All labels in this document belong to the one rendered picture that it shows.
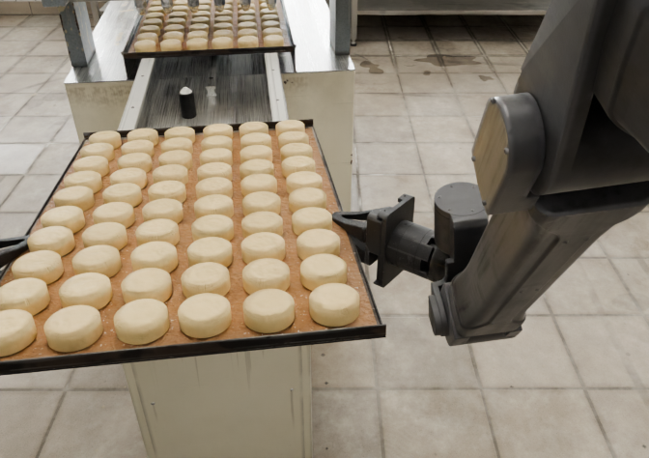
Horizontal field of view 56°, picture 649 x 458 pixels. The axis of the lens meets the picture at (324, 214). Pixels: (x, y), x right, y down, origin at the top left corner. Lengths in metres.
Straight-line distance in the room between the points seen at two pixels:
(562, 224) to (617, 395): 1.67
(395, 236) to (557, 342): 1.42
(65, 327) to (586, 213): 0.46
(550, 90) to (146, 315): 0.44
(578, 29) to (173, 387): 1.05
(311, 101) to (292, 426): 0.80
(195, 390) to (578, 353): 1.27
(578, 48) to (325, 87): 1.37
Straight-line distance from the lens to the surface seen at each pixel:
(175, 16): 1.77
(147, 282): 0.65
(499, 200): 0.31
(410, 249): 0.70
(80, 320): 0.62
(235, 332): 0.60
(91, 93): 1.63
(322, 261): 0.66
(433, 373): 1.90
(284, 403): 1.24
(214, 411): 1.25
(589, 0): 0.24
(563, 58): 0.26
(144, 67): 1.50
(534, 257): 0.40
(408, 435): 1.75
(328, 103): 1.62
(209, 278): 0.64
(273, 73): 1.41
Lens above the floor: 1.42
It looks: 35 degrees down
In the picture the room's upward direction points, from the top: straight up
